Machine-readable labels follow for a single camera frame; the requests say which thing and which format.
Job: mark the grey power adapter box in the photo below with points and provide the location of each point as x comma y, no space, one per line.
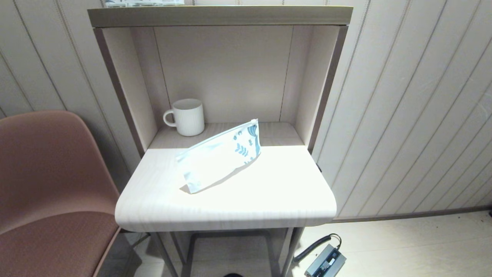
324,261

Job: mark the brown upholstered chair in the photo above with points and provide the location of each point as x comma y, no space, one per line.
50,173

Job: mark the black robot torso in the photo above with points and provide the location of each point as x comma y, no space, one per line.
233,275

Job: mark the white ribbed ceramic mug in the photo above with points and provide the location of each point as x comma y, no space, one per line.
190,117

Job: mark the light wooden shelf desk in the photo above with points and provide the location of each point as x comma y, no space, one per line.
250,192

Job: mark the white floral zip pouch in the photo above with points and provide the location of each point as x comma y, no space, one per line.
215,161

